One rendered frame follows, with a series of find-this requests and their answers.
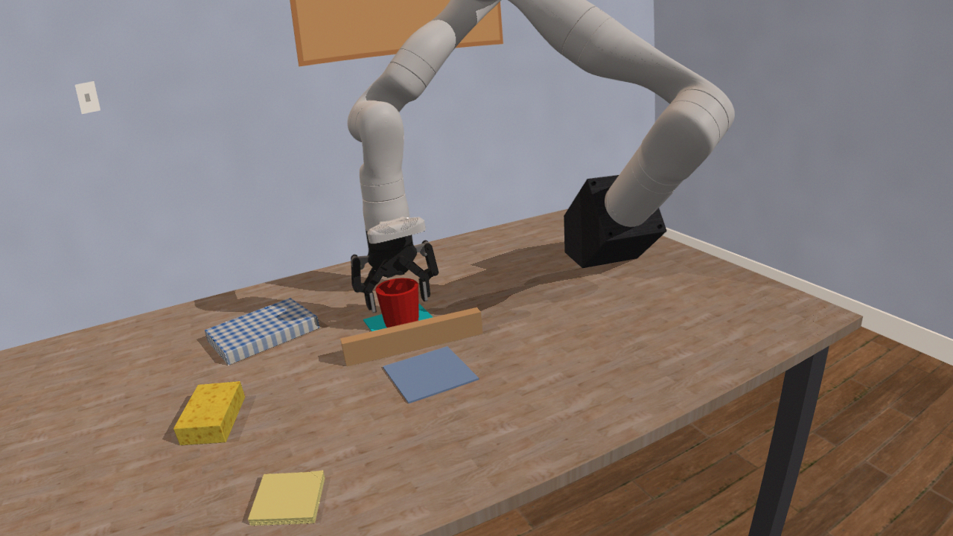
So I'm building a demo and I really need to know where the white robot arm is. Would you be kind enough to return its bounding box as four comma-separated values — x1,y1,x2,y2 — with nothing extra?
348,0,735,243

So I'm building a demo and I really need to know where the red cup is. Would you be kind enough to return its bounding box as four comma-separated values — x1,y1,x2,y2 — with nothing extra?
375,278,419,328

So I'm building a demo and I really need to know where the yellow sponge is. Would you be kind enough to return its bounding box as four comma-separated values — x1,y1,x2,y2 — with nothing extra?
173,381,245,445

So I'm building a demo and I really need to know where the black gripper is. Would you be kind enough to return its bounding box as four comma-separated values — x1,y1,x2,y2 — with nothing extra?
351,231,439,313

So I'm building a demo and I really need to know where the yellow sticky-note pad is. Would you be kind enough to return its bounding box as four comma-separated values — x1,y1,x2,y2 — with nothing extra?
248,470,325,526

